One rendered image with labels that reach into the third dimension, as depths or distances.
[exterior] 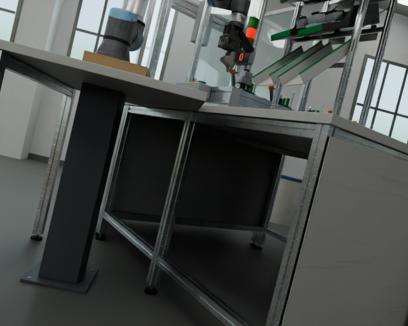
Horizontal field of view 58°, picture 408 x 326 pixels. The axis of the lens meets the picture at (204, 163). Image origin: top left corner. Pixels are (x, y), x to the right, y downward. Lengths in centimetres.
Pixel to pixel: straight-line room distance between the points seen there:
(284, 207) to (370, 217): 336
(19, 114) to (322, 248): 455
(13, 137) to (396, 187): 461
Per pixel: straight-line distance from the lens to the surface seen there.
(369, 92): 160
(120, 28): 165
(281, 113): 119
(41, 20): 535
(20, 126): 524
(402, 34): 626
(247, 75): 179
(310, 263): 114
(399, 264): 157
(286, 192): 461
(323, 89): 559
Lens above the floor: 68
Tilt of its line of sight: 2 degrees down
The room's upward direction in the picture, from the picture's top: 14 degrees clockwise
